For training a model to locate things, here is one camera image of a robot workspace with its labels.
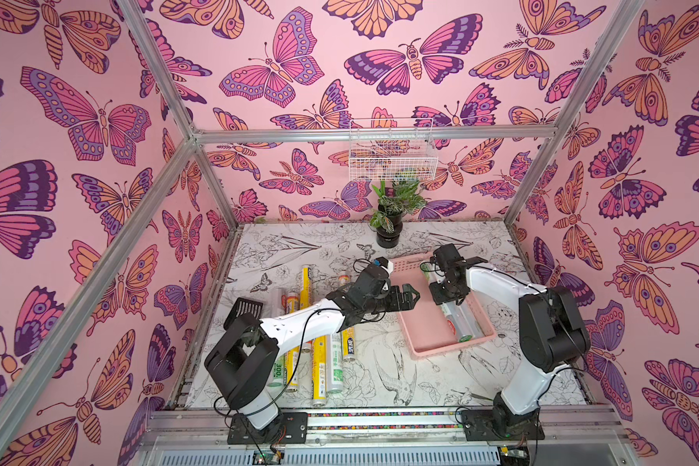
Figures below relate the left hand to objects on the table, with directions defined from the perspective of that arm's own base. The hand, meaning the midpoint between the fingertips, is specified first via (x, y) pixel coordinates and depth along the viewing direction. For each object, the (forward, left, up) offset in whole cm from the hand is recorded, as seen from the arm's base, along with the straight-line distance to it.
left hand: (412, 296), depth 81 cm
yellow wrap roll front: (-16, +26, -12) cm, 33 cm away
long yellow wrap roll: (+10, +33, -12) cm, 37 cm away
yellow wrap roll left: (-14, +34, -12) cm, 39 cm away
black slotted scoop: (+4, +53, -14) cm, 55 cm away
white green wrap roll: (-14, +22, -12) cm, 29 cm away
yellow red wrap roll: (-6, +18, -12) cm, 23 cm away
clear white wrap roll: (-2, -19, -11) cm, 22 cm away
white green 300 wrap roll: (+1, -12, -8) cm, 15 cm away
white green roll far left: (-18, +37, -12) cm, 43 cm away
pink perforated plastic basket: (-3, -6, -14) cm, 15 cm away
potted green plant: (+31, +3, +9) cm, 33 cm away
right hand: (+8, -10, -12) cm, 17 cm away
